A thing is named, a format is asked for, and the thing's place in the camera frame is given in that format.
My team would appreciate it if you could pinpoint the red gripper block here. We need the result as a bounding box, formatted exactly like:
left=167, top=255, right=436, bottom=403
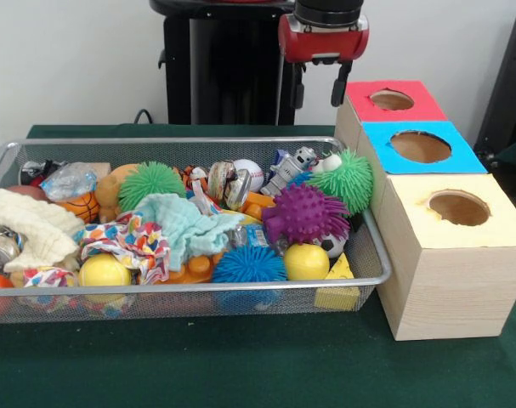
left=277, top=23, right=371, bottom=110

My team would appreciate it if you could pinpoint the green spiky ball with eyes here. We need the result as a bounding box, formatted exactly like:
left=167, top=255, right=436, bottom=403
left=307, top=148, right=374, bottom=216

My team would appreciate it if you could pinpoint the orange striped tiger toy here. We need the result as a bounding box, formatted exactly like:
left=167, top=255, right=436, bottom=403
left=174, top=165, right=210, bottom=192

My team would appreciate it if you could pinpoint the wooden box with three holes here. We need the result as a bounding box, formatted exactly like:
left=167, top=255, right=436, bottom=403
left=333, top=79, right=516, bottom=342

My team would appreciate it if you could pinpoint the shallow clear mesh bin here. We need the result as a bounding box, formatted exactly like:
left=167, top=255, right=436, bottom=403
left=0, top=135, right=393, bottom=326

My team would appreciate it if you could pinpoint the purple spiky toy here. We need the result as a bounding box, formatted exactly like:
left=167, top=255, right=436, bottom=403
left=261, top=183, right=352, bottom=247

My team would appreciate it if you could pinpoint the crushed silver drink can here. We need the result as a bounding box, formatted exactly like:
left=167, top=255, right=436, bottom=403
left=207, top=160, right=253, bottom=213

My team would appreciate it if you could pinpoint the black chair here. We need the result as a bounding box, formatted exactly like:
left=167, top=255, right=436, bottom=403
left=473, top=7, right=516, bottom=161

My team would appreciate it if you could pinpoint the blue spiky ball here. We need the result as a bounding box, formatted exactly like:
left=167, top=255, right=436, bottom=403
left=211, top=245, right=288, bottom=284

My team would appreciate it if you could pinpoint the plain green spiky ball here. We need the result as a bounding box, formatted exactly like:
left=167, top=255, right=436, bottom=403
left=118, top=160, right=186, bottom=213

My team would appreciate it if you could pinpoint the light blue cloth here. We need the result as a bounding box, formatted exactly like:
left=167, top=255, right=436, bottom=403
left=133, top=193, right=246, bottom=271

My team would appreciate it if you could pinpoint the colourful patterned cloth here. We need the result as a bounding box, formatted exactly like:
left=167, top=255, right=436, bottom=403
left=77, top=212, right=173, bottom=286

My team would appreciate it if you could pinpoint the yellow ball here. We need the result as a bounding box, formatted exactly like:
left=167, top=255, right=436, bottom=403
left=77, top=253, right=133, bottom=288

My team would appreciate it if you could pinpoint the cream white cloth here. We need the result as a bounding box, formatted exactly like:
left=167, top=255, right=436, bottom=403
left=0, top=188, right=85, bottom=273

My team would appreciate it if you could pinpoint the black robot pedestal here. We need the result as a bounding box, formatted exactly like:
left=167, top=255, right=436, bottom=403
left=149, top=0, right=309, bottom=127

